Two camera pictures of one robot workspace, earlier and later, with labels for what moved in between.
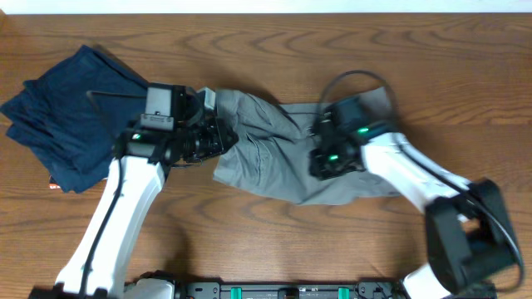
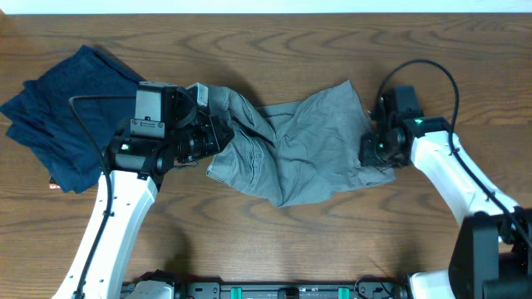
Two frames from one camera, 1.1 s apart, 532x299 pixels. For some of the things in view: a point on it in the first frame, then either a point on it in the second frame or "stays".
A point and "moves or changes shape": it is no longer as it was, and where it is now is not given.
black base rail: (362, 290) stays
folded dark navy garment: (72, 114) stays
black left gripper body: (199, 144) stays
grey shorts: (273, 146) moves or changes shape
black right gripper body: (329, 163) to (376, 151)
